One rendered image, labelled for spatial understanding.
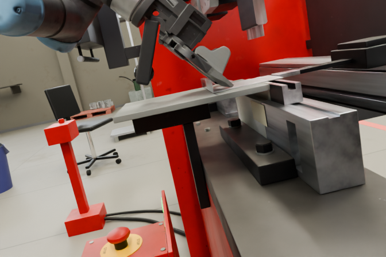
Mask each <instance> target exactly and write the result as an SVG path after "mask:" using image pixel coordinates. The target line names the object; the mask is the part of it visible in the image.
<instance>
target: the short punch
mask: <svg viewBox="0 0 386 257"><path fill-rule="evenodd" d="M237 5H238V11H239V15H240V22H241V29H242V30H243V31H246V33H247V37H248V40H251V39H254V38H258V37H262V36H265V35H264V28H263V24H266V23H267V14H266V9H265V2H264V0H237Z"/></svg>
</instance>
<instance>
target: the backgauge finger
mask: <svg viewBox="0 0 386 257"><path fill-rule="evenodd" d="M330 54H331V61H330V62H327V63H320V64H317V65H311V66H307V67H303V68H298V69H292V70H289V71H284V72H279V73H273V74H271V76H279V77H288V76H294V75H299V74H303V73H307V72H312V71H318V70H321V69H326V68H331V67H332V68H344V69H371V68H376V67H381V66H385V65H386V35H385V36H376V37H369V38H364V39H360V40H355V41H350V42H344V43H341V44H338V45H337V50H332V51H331V52H330Z"/></svg>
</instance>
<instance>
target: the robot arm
mask: <svg viewBox="0 0 386 257"><path fill-rule="evenodd" d="M103 4H105V5H107V6H108V7H109V8H111V9H112V10H114V11H115V12H116V13H117V14H119V15H120V16H121V17H122V18H123V19H125V20H126V21H127V22H131V23H132V24H133V25H134V26H135V27H137V28H138V27H140V26H141V25H142V24H143V23H144V22H145V24H144V31H143V35H142V43H141V50H140V57H139V61H138V65H137V66H136V67H135V69H134V77H135V79H136V83H137V84H141V85H148V84H149V82H150V81H151V80H152V79H153V77H154V70H153V68H152V64H153V57H154V53H155V46H156V39H157V32H158V28H159V25H160V32H159V44H160V45H164V46H165V47H166V48H167V49H168V50H170V51H171V52H172V53H173V54H175V55H176V56H177V57H178V58H180V59H182V60H185V61H186V62H188V63H189V64H190V65H191V66H193V67H194V68H195V69H196V70H198V71H199V72H200V73H202V74H203V75H205V76H206V77H207V78H208V79H210V80H211V81H212V82H214V83H215V84H219V85H221V86H224V87H233V86H234V84H233V83H231V82H230V81H229V80H228V79H227V78H225V77H224V76H223V75H222V74H223V72H224V70H225V67H226V64H227V62H228V60H229V58H230V55H231V52H230V49H229V48H227V47H225V46H222V47H220V48H215V49H213V50H209V49H208V48H206V47H205V46H199V47H197V48H195V49H194V47H195V46H196V44H197V43H199V42H201V40H202V39H203V38H204V36H205V35H206V34H207V33H206V32H207V31H208V30H209V28H210V27H211V24H212V22H211V21H210V20H209V19H208V18H207V17H205V16H204V15H203V14H202V13H201V12H199V11H198V10H197V9H196V8H194V7H193V6H192V5H191V4H190V3H189V4H186V3H185V2H184V1H183V0H0V34H2V35H4V36H10V37H21V36H31V37H36V38H37V39H38V40H39V41H40V42H42V43H43V44H44V45H46V46H47V47H49V48H51V49H53V50H55V51H59V52H61V53H68V52H70V51H72V50H73V48H74V47H75V46H76V44H77V43H78V42H80V41H81V39H82V37H83V35H84V33H85V32H86V30H87V29H88V27H89V26H90V24H91V23H92V21H93V19H94V18H95V16H96V15H97V14H98V12H99V11H100V9H101V7H102V5H103ZM154 11H158V12H159V15H157V16H155V15H153V12H154ZM193 49H194V50H193ZM192 50H193V51H192Z"/></svg>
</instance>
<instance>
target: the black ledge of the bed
mask: <svg viewBox="0 0 386 257"><path fill-rule="evenodd" d="M210 115H211V118H210V119H205V120H200V121H197V122H200V125H196V122H193V124H194V129H195V134H196V139H197V143H198V148H199V154H200V158H201V162H202V168H203V172H204V178H205V181H206V184H207V187H208V189H209V192H210V194H211V197H212V200H213V202H214V205H215V208H216V210H217V213H218V216H219V219H220V221H221V224H222V226H223V230H224V232H225V235H226V237H227V241H228V242H229V246H230V248H231V251H232V253H233V256H234V257H386V178H385V177H383V176H381V175H379V174H377V173H375V172H373V171H371V170H369V169H367V168H365V167H364V173H365V184H362V185H358V186H353V187H350V188H346V189H341V190H336V191H333V192H329V193H325V194H319V193H318V192H317V191H316V190H314V189H313V188H312V187H311V186H309V185H308V184H307V183H306V182H304V181H303V180H302V179H301V178H300V177H298V176H297V177H296V178H291V179H288V180H283V181H279V182H274V183H271V184H266V185H261V184H260V183H259V182H258V181H257V179H256V178H255V177H254V175H253V174H252V173H251V172H250V171H249V169H248V168H247V167H246V166H245V165H244V163H243V162H242V161H241V160H240V159H239V157H238V156H237V155H236V153H235V152H234V151H233V150H232V149H231V148H230V146H229V145H228V144H227V143H226V142H225V140H224V139H223V138H222V137H221V132H220V128H219V125H220V124H225V123H228V120H229V119H233V118H239V117H238V116H233V117H229V118H227V117H225V116H224V115H223V114H222V113H221V112H219V111H218V110H217V111H213V112H210ZM205 128H210V131H205Z"/></svg>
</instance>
